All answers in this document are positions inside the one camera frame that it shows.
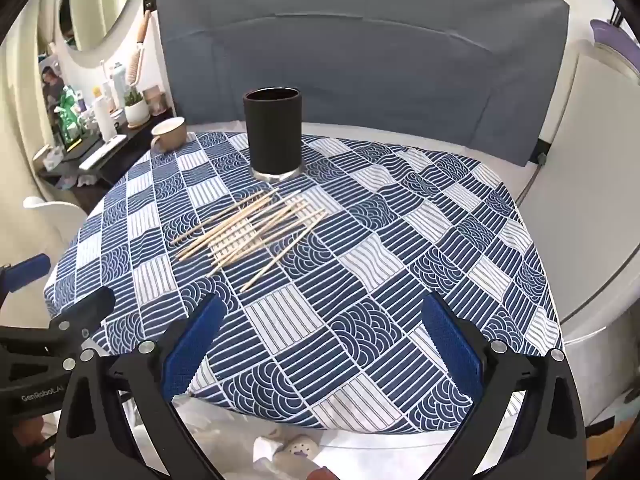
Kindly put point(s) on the white paper roll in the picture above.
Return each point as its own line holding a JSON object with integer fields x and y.
{"x": 103, "y": 118}

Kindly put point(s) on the white remote control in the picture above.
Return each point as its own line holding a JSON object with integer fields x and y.
{"x": 102, "y": 152}

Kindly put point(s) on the black cylindrical utensil holder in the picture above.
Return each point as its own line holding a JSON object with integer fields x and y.
{"x": 273, "y": 119}

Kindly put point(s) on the green bottle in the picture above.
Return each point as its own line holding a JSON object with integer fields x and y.
{"x": 67, "y": 118}

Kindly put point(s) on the white folded board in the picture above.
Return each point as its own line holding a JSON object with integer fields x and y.
{"x": 583, "y": 207}

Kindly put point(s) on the blue patterned tablecloth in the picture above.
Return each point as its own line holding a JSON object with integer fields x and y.
{"x": 323, "y": 327}

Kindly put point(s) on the white chair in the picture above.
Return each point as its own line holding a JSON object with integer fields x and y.
{"x": 65, "y": 218}

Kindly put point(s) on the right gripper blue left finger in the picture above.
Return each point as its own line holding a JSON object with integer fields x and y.
{"x": 156, "y": 376}

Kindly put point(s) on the person left hand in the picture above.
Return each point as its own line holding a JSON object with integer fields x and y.
{"x": 28, "y": 434}

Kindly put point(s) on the wooden handled brush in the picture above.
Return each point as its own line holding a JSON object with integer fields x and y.
{"x": 135, "y": 66}

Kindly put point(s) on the beige ceramic mug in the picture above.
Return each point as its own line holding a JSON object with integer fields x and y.
{"x": 169, "y": 135}

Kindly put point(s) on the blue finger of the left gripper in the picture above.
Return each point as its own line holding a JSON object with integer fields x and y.
{"x": 78, "y": 322}
{"x": 13, "y": 278}

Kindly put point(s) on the round wall mirror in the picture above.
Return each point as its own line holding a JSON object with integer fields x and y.
{"x": 90, "y": 31}

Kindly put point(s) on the small potted green plant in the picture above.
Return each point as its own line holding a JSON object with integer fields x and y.
{"x": 136, "y": 110}

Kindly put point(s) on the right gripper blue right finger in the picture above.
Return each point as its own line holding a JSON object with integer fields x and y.
{"x": 488, "y": 372}

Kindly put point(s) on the grey fabric backdrop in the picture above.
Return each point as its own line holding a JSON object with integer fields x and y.
{"x": 477, "y": 73}

